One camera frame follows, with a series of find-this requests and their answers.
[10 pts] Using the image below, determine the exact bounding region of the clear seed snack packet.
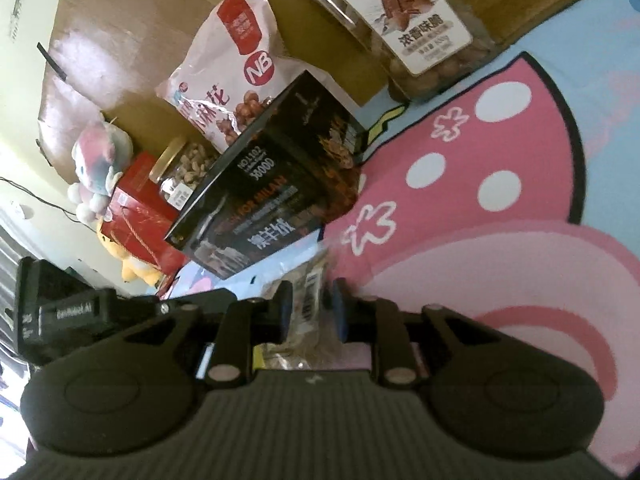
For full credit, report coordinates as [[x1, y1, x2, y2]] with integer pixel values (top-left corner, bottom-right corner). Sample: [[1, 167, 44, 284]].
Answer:
[[255, 249, 371, 370]]

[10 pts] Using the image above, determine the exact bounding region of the yellow plush toy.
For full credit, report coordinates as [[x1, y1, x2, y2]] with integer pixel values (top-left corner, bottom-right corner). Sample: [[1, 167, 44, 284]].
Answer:
[[96, 219, 164, 287]]

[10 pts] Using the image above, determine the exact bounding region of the red gift box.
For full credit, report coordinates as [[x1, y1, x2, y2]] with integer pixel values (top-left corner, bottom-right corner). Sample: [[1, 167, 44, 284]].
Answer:
[[99, 152, 189, 275]]

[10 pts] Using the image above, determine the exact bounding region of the black boxed snack package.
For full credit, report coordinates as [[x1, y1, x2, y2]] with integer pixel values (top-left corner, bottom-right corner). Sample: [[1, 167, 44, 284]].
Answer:
[[165, 72, 367, 280]]

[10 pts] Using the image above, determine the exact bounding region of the pink white plush toy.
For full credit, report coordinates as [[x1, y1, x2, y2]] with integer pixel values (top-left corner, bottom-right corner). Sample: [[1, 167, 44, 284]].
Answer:
[[67, 120, 134, 226]]

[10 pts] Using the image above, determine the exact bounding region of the cashew jar gold lid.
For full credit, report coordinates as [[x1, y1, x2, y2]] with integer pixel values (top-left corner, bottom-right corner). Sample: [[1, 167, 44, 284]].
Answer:
[[149, 136, 218, 210]]

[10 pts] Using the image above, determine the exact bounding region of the pink blue cartoon blanket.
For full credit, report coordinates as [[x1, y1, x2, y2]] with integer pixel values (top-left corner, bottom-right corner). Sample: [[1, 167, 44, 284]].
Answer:
[[159, 0, 640, 478]]

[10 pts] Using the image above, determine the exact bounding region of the pink twist snack bag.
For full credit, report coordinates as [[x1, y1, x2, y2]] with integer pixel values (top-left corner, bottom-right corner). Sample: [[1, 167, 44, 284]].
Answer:
[[156, 0, 335, 153]]

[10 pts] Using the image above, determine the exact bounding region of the brown cardboard backdrop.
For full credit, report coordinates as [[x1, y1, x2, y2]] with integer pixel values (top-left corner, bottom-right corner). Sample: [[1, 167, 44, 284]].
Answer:
[[38, 0, 387, 183]]

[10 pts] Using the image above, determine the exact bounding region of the pecan jar white label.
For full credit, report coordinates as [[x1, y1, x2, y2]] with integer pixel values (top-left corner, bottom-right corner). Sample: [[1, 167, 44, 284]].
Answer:
[[316, 0, 496, 99]]

